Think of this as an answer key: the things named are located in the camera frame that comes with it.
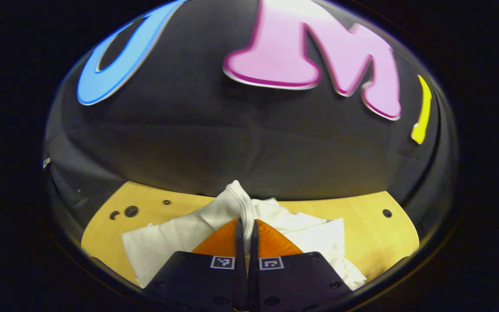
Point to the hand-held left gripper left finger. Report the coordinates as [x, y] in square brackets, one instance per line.
[240, 268]

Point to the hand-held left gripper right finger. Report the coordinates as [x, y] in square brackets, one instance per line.
[254, 268]

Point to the white long-sleeved garment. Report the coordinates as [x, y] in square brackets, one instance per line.
[180, 238]

